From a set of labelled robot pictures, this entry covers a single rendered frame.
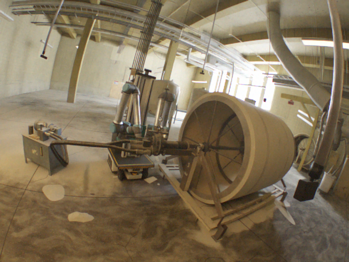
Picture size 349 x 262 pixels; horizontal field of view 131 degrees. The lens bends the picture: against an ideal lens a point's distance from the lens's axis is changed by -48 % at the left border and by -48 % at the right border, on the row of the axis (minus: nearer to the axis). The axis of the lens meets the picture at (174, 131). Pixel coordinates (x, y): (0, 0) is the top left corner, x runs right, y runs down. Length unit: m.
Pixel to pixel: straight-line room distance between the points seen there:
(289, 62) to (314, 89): 1.44
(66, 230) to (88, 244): 0.30
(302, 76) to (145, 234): 6.01
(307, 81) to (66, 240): 6.65
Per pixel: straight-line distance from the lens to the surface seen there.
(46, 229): 1.95
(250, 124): 1.80
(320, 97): 5.62
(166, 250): 1.81
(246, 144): 1.79
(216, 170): 3.37
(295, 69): 6.18
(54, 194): 2.32
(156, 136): 1.75
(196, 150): 2.14
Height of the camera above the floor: 1.50
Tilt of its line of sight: 12 degrees down
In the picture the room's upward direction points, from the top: 14 degrees clockwise
